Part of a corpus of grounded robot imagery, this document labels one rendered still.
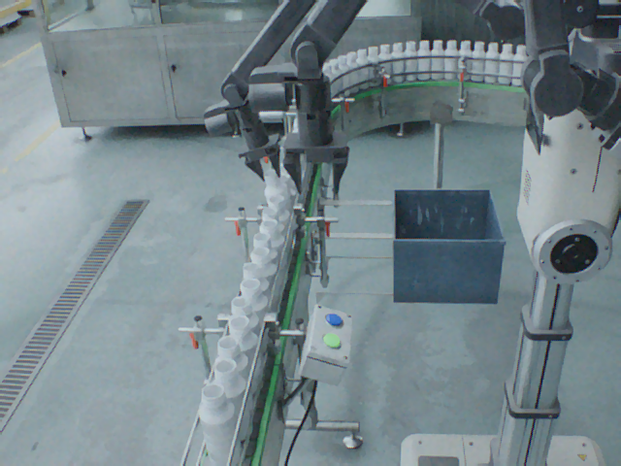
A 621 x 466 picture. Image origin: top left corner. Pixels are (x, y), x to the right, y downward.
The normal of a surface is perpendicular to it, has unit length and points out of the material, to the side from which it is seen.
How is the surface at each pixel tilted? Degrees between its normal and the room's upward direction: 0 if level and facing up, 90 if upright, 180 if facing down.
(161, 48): 90
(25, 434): 0
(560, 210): 101
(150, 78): 90
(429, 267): 90
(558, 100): 89
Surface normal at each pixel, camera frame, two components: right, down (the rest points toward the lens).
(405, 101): 0.29, 0.47
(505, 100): -0.40, 0.49
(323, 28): -0.14, 0.48
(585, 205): -0.09, 0.67
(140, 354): -0.06, -0.86
